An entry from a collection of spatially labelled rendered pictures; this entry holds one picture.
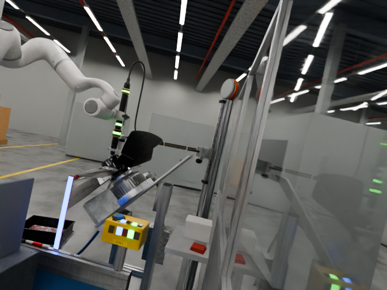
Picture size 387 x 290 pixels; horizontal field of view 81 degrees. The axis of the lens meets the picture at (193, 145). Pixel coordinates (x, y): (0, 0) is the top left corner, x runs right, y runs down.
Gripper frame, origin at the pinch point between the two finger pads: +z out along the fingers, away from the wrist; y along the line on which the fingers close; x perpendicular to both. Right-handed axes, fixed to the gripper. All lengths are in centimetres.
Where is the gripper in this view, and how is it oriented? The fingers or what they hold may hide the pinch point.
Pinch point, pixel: (120, 115)
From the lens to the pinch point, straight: 140.6
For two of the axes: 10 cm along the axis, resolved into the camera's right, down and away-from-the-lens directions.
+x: 2.2, -9.8, -0.2
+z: 1.0, 0.0, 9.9
